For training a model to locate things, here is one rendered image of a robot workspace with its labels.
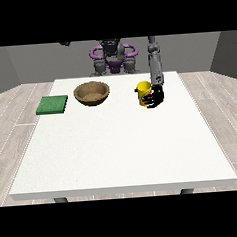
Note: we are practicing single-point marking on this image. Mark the brown wooden bowl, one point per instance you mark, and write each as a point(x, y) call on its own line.
point(91, 93)

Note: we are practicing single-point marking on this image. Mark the green square pad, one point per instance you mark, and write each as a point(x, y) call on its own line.
point(51, 104)

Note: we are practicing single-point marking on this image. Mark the dark table leg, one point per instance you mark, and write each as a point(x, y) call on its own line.
point(60, 200)
point(187, 191)

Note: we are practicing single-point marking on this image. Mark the grey robot trunk purple rings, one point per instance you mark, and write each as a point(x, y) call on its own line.
point(113, 59)

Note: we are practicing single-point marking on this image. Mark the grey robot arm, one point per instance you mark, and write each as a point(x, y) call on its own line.
point(65, 43)
point(155, 64)

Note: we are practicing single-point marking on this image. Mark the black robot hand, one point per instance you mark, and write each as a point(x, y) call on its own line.
point(157, 96)

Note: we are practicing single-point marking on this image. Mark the yellow cup with melon print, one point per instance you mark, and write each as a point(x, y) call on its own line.
point(142, 88)

